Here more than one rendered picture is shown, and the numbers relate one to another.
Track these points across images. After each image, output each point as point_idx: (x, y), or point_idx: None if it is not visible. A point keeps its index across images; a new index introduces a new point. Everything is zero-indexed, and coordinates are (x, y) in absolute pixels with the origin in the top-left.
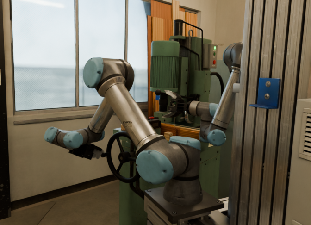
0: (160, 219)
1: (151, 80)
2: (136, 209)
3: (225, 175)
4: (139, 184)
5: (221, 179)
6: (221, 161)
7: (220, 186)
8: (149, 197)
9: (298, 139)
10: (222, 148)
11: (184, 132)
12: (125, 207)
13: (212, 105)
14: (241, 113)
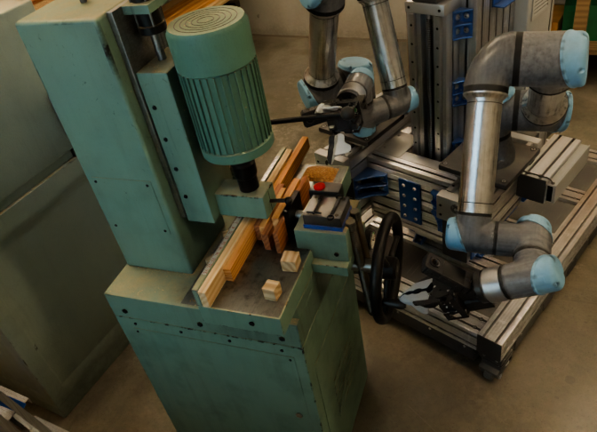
0: (500, 197)
1: (256, 131)
2: (335, 369)
3: (78, 302)
4: (330, 324)
5: (78, 317)
6: (57, 290)
7: (84, 330)
8: (514, 179)
9: (530, 9)
10: (43, 266)
11: (284, 181)
12: (327, 399)
13: (367, 72)
14: (480, 27)
